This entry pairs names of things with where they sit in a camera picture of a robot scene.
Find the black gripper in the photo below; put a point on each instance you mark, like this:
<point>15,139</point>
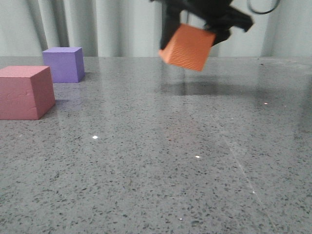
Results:
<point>219,16</point>

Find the orange foam cube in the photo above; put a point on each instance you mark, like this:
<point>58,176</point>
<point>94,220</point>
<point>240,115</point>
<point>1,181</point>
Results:
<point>188,48</point>

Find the pale green curtain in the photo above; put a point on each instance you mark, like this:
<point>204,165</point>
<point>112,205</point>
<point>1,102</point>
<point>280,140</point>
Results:
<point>132,28</point>

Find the purple foam cube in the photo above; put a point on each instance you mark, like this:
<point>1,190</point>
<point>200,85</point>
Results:
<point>66,64</point>

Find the red foam cube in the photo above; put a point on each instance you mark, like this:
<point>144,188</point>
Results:
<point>26,92</point>

